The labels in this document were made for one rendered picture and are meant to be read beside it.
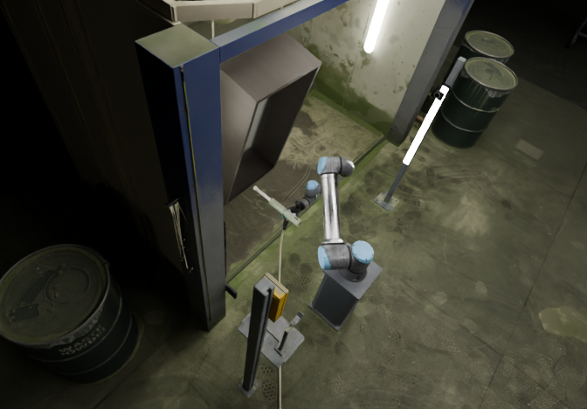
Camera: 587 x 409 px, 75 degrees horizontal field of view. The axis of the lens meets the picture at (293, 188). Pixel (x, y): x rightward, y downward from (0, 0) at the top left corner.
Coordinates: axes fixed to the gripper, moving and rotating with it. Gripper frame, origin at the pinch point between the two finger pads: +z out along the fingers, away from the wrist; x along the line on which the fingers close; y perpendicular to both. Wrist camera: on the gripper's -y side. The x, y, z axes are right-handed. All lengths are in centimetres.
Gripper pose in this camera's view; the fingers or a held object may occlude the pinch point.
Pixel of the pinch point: (286, 217)
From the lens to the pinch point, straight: 298.0
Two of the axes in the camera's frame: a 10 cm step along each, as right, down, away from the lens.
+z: -6.2, 4.8, -6.2
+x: -7.5, -5.9, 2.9
